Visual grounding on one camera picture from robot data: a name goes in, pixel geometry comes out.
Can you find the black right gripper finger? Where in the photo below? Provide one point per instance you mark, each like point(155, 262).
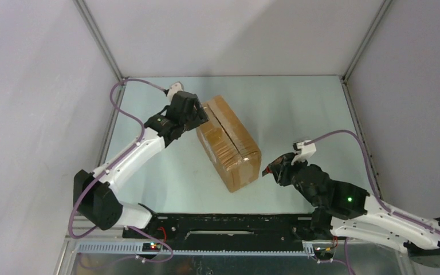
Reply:
point(282, 161)
point(273, 169)

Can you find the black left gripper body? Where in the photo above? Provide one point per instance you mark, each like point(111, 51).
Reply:
point(197, 118)

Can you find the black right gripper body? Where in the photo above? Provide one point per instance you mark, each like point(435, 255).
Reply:
point(292, 175)

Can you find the brown cardboard express box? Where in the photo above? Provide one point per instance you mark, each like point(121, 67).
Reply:
point(228, 144)

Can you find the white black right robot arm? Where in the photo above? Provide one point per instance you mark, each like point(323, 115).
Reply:
point(344, 210)

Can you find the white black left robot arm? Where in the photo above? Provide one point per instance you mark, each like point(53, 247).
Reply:
point(95, 193)

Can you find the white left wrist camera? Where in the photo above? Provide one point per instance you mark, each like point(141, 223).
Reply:
point(174, 88)

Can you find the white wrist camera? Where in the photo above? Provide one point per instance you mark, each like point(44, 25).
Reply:
point(304, 150)
point(174, 88)

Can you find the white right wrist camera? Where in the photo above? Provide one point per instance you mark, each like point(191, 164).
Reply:
point(304, 150)

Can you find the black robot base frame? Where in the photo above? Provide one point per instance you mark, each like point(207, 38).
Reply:
point(229, 234)

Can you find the aluminium left corner post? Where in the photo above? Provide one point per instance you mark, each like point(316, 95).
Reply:
point(98, 37)

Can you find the aluminium corner post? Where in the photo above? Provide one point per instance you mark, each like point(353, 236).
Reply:
point(98, 37)
point(374, 25)

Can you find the aluminium right corner post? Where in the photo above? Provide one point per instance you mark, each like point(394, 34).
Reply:
point(374, 25)

